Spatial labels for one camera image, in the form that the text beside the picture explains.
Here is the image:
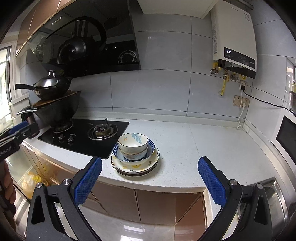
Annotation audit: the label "bear plate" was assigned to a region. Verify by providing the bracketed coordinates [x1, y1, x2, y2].
[111, 147, 159, 171]
[111, 163, 158, 173]

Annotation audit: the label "small cream bowl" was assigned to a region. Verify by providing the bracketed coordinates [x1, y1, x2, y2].
[119, 148, 148, 161]

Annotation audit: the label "white bowl with leaf pattern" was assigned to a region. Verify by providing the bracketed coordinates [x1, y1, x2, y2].
[118, 133, 148, 154]

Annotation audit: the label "blue patterned bowl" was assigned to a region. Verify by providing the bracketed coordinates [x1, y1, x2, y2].
[112, 139, 156, 165]

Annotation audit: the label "white plate with mandala centre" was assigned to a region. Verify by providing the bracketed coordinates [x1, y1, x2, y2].
[113, 165, 157, 177]

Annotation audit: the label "left hand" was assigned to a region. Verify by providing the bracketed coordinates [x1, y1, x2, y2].
[3, 161, 16, 204]

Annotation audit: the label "steel sink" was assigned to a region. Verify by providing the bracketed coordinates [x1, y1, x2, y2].
[240, 177, 292, 241]

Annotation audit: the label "wooden wok lid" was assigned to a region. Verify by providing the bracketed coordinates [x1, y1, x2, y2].
[32, 90, 78, 108]

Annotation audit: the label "yellow plastic bag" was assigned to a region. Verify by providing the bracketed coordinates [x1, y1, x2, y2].
[21, 171, 49, 196]

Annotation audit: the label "large black wok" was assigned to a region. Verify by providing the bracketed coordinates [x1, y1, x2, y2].
[16, 90, 81, 126]

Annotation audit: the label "small black wok with lid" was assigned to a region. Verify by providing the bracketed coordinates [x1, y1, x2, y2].
[15, 70, 72, 100]

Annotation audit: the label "black gas stove top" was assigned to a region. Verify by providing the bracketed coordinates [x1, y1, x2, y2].
[38, 118, 129, 159]

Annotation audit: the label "brown lower cabinets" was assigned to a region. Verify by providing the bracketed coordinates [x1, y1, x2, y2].
[21, 143, 209, 241]

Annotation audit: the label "microwave oven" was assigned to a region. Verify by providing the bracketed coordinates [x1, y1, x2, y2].
[271, 108, 296, 173]

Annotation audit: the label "black range hood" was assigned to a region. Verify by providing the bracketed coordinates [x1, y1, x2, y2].
[28, 1, 141, 78]

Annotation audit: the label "white gas water heater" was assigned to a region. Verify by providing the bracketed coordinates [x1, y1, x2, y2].
[210, 1, 257, 79]

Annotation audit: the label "white power cable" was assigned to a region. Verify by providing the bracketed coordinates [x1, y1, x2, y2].
[236, 87, 250, 133]

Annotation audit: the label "wall power socket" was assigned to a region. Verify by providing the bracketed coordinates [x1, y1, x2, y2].
[233, 95, 249, 108]

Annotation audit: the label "black power cable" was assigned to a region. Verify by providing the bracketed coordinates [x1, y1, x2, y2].
[240, 84, 295, 114]

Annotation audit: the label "yellow gas hose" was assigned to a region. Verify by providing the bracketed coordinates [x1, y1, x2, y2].
[220, 75, 228, 96]

